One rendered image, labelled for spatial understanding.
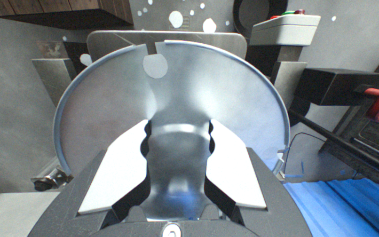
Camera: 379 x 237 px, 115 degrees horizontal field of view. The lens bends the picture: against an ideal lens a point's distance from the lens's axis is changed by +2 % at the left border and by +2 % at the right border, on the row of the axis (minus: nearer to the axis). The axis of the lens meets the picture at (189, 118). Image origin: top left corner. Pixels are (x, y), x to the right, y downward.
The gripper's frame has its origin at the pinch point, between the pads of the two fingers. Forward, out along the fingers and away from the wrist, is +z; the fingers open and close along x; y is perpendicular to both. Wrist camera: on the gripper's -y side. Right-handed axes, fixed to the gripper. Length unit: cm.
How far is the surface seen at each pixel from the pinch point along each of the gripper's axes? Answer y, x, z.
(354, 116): 42, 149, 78
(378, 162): 35, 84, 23
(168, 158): 5.7, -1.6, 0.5
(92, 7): -19, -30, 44
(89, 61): -4.1, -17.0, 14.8
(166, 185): 10.9, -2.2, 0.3
